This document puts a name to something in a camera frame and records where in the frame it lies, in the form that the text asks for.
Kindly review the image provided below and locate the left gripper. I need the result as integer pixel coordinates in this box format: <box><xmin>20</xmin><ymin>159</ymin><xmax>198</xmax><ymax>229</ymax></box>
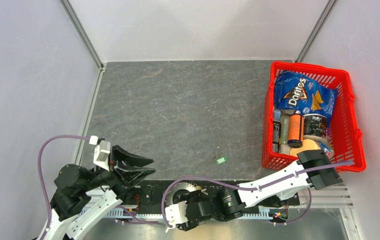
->
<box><xmin>81</xmin><ymin>143</ymin><xmax>157</xmax><ymax>192</ymax></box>

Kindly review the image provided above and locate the circular saw blade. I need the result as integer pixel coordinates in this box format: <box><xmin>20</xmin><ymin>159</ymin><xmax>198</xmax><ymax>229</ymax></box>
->
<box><xmin>165</xmin><ymin>181</ymin><xmax>206</xmax><ymax>207</ymax></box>

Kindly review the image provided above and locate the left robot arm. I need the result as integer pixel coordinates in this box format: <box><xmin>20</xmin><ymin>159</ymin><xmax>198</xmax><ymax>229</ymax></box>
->
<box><xmin>38</xmin><ymin>144</ymin><xmax>156</xmax><ymax>240</ymax></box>

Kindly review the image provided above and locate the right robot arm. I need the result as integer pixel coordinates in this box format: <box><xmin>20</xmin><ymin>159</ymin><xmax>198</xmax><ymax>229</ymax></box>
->
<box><xmin>162</xmin><ymin>149</ymin><xmax>347</xmax><ymax>231</ymax></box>

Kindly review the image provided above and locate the dark small bottle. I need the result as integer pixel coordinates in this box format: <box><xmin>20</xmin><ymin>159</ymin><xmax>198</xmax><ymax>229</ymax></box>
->
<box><xmin>272</xmin><ymin>120</ymin><xmax>282</xmax><ymax>145</ymax></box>

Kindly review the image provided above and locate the yellow sponge ball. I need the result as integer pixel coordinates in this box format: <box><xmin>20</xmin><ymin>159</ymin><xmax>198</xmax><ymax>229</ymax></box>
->
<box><xmin>301</xmin><ymin>139</ymin><xmax>321</xmax><ymax>152</ymax></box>

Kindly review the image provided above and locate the orange bottle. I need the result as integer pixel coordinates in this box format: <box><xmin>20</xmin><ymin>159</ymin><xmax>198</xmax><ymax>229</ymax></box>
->
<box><xmin>287</xmin><ymin>110</ymin><xmax>304</xmax><ymax>148</ymax></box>

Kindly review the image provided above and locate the black can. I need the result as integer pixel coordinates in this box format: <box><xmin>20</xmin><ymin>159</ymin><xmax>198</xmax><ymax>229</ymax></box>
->
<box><xmin>303</xmin><ymin>113</ymin><xmax>327</xmax><ymax>138</ymax></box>

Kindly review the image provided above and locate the blue Doritos chip bag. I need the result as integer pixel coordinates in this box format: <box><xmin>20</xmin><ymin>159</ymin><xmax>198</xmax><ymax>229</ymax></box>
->
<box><xmin>273</xmin><ymin>70</ymin><xmax>338</xmax><ymax>121</ymax></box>

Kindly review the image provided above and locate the red plastic basket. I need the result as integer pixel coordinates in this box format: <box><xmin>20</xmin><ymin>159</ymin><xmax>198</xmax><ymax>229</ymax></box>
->
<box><xmin>261</xmin><ymin>61</ymin><xmax>367</xmax><ymax>173</ymax></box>

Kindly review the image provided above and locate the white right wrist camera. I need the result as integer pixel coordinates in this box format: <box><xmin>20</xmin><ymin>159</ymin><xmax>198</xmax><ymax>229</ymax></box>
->
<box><xmin>165</xmin><ymin>201</ymin><xmax>189</xmax><ymax>230</ymax></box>

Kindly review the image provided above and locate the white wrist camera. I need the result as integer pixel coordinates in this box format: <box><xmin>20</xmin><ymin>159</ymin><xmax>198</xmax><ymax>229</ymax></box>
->
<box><xmin>165</xmin><ymin>201</ymin><xmax>189</xmax><ymax>230</ymax></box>
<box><xmin>89</xmin><ymin>135</ymin><xmax>111</xmax><ymax>171</ymax></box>

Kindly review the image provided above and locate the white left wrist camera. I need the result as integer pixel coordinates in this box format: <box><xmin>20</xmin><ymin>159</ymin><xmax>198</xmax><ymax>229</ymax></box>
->
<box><xmin>89</xmin><ymin>135</ymin><xmax>111</xmax><ymax>171</ymax></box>

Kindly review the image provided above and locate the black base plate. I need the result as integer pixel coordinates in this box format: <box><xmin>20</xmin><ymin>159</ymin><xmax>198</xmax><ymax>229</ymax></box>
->
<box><xmin>121</xmin><ymin>180</ymin><xmax>301</xmax><ymax>215</ymax></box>

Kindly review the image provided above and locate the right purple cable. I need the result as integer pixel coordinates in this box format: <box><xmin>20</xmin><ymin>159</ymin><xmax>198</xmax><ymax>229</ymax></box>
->
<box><xmin>161</xmin><ymin>160</ymin><xmax>355</xmax><ymax>233</ymax></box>

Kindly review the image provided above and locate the purple cable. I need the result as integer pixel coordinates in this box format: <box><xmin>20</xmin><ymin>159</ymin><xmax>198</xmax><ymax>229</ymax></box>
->
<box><xmin>161</xmin><ymin>160</ymin><xmax>355</xmax><ymax>233</ymax></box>
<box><xmin>36</xmin><ymin>134</ymin><xmax>93</xmax><ymax>240</ymax></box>

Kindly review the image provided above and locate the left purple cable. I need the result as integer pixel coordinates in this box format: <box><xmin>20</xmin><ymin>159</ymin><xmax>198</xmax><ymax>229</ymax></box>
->
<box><xmin>36</xmin><ymin>134</ymin><xmax>93</xmax><ymax>240</ymax></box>

